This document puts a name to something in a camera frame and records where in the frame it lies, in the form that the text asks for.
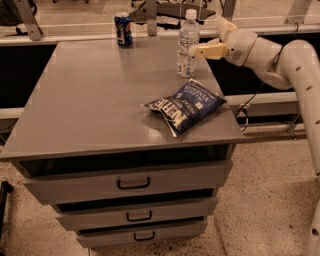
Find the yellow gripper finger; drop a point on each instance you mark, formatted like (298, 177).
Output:
(209, 51)
(224, 27)

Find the clear plastic water bottle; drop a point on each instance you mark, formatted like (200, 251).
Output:
(189, 35)

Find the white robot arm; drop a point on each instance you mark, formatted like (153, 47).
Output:
(294, 65)

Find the blue chip bag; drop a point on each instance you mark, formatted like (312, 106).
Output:
(187, 107)

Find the blue soda can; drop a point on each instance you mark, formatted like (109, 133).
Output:
(123, 30)

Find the grey drawer cabinet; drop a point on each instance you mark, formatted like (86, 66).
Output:
(87, 114)

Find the middle grey drawer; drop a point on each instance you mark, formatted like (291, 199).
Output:
(137, 214)

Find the grey drawer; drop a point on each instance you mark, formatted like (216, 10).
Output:
(142, 234)
(137, 214)
(109, 184)

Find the bottom grey drawer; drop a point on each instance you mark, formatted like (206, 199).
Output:
(142, 234)

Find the top grey drawer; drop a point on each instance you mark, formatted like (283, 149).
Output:
(109, 184)

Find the black object at floor left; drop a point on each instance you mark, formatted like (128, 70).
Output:
(5, 189)

